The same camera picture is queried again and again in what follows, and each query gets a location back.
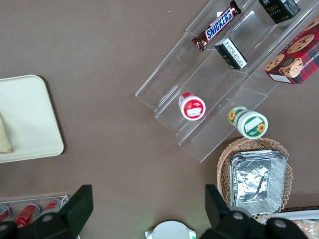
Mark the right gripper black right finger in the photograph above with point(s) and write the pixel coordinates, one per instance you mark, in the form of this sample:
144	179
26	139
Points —
224	219

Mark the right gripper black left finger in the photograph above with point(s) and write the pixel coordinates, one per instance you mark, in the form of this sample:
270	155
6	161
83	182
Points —
74	211

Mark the triangle sandwich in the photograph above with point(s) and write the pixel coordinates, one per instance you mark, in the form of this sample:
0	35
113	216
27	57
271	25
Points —
4	139

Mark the light wicker basket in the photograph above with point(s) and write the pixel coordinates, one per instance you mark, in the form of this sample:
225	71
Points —
224	164

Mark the beige plastic tray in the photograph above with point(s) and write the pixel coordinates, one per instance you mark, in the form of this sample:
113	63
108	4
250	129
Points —
27	117

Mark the clear acrylic bottle rack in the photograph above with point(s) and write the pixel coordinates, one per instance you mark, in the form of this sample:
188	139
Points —
62	200

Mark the red cola bottle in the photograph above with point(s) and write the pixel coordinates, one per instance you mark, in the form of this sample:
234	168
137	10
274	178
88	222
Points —
51	206
27	212
4	212

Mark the stacked aluminium foil trays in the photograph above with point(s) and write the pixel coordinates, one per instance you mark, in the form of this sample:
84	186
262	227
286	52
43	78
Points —
256	181

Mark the white plastic snack bin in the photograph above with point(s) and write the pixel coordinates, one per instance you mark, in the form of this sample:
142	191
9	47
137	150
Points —
301	213

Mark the clear cracker bag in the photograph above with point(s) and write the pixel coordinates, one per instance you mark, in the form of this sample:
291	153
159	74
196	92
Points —
307	227

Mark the green lid yoghurt cup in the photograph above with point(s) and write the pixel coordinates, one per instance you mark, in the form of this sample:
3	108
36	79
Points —
251	124

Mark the red lid yoghurt cup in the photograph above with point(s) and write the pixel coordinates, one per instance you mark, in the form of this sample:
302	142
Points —
193	107

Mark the clear acrylic stepped stand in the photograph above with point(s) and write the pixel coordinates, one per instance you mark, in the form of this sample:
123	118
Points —
174	74

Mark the small black box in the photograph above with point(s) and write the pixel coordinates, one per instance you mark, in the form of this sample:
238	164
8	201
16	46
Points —
280	10
230	53

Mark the red tartan cookie box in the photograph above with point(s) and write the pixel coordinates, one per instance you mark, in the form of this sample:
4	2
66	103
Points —
296	57

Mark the Snickers bar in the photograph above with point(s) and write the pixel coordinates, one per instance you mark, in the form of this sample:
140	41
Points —
216	26

